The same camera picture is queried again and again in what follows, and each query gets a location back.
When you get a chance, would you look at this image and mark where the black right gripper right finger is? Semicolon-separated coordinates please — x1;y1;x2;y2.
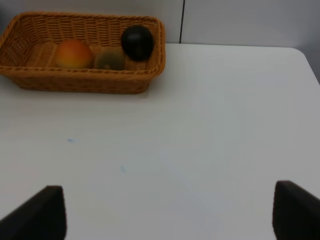
272;180;320;240

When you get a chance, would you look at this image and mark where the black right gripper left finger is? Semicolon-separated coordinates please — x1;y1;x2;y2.
0;185;67;240

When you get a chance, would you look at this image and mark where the red orange peach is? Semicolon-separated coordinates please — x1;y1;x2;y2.
54;39;95;69

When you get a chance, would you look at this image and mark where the brown kiwi fruit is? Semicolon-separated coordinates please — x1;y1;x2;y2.
94;48;126;71

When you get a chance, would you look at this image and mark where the dark green avocado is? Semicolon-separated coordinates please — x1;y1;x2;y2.
120;25;154;62

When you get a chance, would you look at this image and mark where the orange wicker basket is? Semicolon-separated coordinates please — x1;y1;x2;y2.
0;11;166;94

